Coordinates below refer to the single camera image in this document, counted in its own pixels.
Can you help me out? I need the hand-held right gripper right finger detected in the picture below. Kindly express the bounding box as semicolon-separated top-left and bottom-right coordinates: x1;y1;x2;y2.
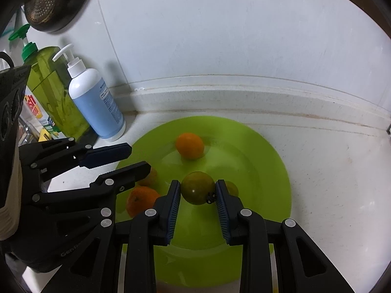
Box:
215;179;356;293

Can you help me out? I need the green dish soap bottle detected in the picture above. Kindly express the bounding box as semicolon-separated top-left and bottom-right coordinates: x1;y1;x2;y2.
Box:
8;24;98;143

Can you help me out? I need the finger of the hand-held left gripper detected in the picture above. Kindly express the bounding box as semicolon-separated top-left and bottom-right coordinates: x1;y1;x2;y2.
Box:
32;161;152;219
19;137;132;187

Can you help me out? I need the white blue pump bottle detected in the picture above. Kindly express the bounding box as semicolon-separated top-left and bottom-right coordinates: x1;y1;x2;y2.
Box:
52;43;126;142

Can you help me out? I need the small orange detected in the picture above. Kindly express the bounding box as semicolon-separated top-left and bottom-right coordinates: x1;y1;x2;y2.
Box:
137;168;159;187
175;132;205;160
126;186;161;219

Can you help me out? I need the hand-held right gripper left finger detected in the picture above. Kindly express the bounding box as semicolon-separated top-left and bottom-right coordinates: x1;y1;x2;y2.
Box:
40;179;181;293

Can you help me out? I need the green plate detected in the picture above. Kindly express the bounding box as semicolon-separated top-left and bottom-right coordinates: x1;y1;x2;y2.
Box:
115;116;292;290

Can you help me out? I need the green tomato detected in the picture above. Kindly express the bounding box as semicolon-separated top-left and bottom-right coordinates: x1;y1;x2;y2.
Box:
224;181;239;198
181;171;216;206

